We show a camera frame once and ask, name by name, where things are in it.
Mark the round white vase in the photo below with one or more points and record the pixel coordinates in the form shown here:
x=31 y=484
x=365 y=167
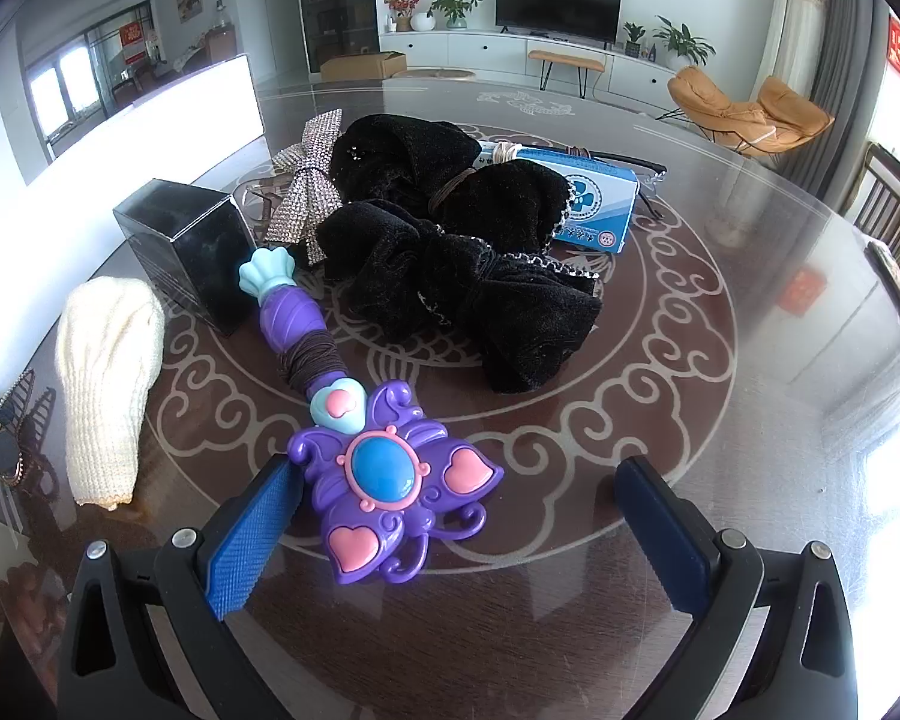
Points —
x=422 y=21

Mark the large leafy potted plant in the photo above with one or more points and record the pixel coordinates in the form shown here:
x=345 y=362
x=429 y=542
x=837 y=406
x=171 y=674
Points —
x=682 y=41

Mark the cream curtain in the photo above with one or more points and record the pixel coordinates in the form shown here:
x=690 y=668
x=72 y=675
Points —
x=795 y=30

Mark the cream knit sock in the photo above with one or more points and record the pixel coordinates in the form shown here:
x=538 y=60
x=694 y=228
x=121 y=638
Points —
x=105 y=390

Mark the grey curtain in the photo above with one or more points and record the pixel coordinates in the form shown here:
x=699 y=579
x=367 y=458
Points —
x=847 y=75

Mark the clear frame eyeglasses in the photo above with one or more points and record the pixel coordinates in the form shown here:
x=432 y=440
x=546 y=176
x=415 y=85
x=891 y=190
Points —
x=251 y=191

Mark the orange lounge chair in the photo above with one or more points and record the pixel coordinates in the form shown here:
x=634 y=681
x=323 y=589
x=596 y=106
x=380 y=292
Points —
x=720 y=109

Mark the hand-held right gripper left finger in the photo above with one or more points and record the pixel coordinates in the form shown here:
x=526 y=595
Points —
x=247 y=532

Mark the black frame eyeglasses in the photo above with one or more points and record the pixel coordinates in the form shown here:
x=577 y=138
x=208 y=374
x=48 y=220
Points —
x=651 y=204

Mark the green potted plant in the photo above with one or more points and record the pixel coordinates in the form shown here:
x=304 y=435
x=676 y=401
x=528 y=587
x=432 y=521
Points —
x=456 y=7

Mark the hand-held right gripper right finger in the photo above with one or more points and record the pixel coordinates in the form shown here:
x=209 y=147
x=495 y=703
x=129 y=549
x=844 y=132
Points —
x=660 y=532

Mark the dark display cabinet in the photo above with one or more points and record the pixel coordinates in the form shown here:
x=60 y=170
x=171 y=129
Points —
x=337 y=0

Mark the wooden chair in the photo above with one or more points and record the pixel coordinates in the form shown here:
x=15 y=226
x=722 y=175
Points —
x=892 y=195

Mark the red window banner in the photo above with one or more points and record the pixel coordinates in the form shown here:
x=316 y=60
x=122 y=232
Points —
x=135 y=41

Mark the small potted plant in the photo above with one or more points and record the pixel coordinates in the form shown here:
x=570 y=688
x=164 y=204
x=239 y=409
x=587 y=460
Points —
x=633 y=41

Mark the silver rhinestone bow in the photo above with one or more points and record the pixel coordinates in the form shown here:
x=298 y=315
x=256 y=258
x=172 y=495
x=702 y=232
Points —
x=307 y=195

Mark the round beige mat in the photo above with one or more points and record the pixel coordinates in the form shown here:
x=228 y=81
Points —
x=435 y=75

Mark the black velvet bow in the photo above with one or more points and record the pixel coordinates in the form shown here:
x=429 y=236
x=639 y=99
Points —
x=390 y=157
x=525 y=315

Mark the purple toy wand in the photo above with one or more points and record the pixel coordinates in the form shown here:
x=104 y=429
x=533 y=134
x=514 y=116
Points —
x=379 y=472

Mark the blue and white box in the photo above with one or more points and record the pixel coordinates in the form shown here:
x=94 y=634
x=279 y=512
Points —
x=600 y=195

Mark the cardboard box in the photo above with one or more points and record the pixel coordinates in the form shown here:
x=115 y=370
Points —
x=364 y=66

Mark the black television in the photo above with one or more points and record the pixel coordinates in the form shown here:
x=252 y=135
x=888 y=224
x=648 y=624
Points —
x=559 y=4

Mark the wooden bench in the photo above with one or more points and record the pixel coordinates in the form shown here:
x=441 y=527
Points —
x=566 y=58

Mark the red flowers in vase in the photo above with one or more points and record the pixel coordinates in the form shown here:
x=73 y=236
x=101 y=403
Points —
x=403 y=7

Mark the glossy black box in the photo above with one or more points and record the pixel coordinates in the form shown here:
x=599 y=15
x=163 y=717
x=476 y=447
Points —
x=187 y=255

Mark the white television cabinet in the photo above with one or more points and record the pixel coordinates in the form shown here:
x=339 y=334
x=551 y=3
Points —
x=480 y=52

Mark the brown patterned glass desktop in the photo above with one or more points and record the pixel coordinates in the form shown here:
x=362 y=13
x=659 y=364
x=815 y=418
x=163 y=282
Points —
x=720 y=405

